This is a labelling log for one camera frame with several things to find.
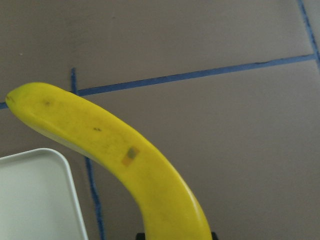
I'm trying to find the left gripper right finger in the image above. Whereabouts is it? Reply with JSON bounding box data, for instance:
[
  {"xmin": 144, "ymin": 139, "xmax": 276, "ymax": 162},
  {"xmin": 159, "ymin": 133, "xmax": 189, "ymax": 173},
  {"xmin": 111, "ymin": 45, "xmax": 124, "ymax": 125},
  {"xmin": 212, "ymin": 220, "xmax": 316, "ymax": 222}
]
[{"xmin": 211, "ymin": 232, "xmax": 218, "ymax": 240}]

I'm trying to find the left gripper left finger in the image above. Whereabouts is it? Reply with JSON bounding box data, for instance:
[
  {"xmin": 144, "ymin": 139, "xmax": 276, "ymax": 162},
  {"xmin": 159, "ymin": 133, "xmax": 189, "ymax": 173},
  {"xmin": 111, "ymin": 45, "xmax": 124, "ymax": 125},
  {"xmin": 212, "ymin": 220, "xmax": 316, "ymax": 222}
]
[{"xmin": 136, "ymin": 232, "xmax": 146, "ymax": 240}]

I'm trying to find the white bear tray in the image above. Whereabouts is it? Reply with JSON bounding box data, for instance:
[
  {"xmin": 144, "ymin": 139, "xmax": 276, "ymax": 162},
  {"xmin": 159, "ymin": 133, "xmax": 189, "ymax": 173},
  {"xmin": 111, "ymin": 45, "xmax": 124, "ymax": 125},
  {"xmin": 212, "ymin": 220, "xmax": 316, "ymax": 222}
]
[{"xmin": 0, "ymin": 148, "xmax": 88, "ymax": 240}]

